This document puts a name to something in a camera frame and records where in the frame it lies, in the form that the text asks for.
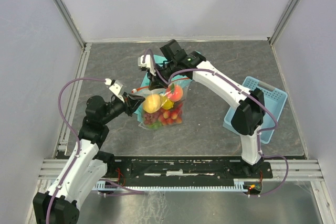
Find clear zip top bag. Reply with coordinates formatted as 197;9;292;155
132;76;191;130

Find fake green grapes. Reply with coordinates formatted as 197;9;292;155
148;121;162;130

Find yellow fake starfruit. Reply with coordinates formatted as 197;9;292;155
161;95;174;110

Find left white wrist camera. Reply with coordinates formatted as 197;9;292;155
104;78;124;102

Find fake purple grapes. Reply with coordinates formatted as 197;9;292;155
142;111;162;125

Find fake strawberries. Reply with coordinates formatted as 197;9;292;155
158;103;183;126

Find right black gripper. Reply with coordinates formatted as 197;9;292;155
147;60;179;90

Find yellow fake lemon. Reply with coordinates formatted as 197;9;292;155
142;94;162;114

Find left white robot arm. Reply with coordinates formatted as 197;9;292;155
33;93;145;223

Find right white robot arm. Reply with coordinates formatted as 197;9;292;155
138;39;265;177

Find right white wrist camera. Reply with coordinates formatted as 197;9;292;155
138;54;156;76

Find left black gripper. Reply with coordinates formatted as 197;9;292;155
101;91;145;124

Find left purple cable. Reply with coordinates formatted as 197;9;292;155
46;77;107;224

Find fake peach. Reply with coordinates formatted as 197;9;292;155
165;84;183;102

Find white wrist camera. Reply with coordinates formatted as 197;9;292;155
104;78;124;102
138;54;156;76

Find light blue cable duct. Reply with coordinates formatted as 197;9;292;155
92;181;247;193

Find light blue plastic basket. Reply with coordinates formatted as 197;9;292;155
222;76;288;145

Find teal t-shirt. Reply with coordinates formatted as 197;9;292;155
133;53;171;116

